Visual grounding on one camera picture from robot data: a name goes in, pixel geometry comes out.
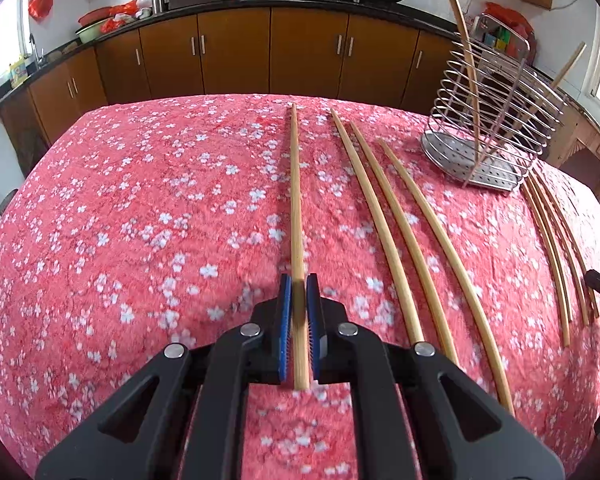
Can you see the pale wooden side table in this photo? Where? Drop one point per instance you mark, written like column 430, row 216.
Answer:
column 587, row 130

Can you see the green basin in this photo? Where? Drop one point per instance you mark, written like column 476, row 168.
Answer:
column 92, row 32

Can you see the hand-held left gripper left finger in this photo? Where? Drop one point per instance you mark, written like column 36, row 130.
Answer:
column 285, row 320

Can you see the red bag on side table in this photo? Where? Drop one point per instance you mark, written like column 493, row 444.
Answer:
column 505, row 17

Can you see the steel cup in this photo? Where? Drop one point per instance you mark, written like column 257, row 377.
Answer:
column 159, row 5

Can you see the black kitchen countertop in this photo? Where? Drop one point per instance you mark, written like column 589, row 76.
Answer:
column 280, row 3

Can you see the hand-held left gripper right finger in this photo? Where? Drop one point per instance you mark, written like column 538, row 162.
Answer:
column 314, row 320

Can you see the colourful small box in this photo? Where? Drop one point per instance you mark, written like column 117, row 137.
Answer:
column 497, row 40

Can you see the brown wooden base cabinets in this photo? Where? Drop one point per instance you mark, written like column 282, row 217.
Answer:
column 230, row 55

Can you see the red hanging plastic bag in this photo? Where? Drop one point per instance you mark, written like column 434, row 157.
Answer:
column 41, row 1

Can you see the steel faucet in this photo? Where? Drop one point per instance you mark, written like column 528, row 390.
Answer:
column 36, row 50

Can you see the red floral tablecloth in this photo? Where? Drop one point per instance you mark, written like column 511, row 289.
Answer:
column 130, row 210

